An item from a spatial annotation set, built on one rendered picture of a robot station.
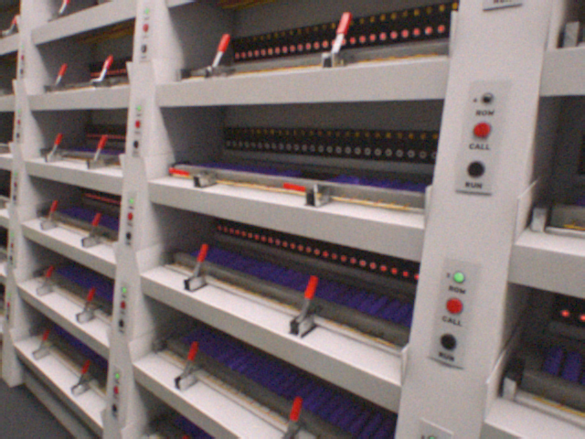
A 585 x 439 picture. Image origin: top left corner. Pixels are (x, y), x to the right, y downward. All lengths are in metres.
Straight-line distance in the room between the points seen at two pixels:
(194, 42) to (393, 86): 0.56
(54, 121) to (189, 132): 0.70
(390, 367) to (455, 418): 0.10
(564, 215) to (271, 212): 0.39
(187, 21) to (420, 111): 0.54
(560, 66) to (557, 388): 0.35
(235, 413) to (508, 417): 0.47
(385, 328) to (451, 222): 0.21
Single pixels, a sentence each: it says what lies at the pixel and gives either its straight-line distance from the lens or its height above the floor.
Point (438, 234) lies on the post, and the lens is 0.52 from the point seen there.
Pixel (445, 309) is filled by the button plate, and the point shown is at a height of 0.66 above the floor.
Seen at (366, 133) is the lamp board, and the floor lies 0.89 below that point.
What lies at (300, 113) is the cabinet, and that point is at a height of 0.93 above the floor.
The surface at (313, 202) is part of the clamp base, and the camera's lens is 0.63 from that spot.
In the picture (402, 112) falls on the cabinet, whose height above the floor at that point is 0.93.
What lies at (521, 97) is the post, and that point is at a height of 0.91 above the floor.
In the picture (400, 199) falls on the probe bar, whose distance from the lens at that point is 0.59.
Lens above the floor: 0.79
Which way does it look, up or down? 5 degrees down
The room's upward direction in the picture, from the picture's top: 7 degrees clockwise
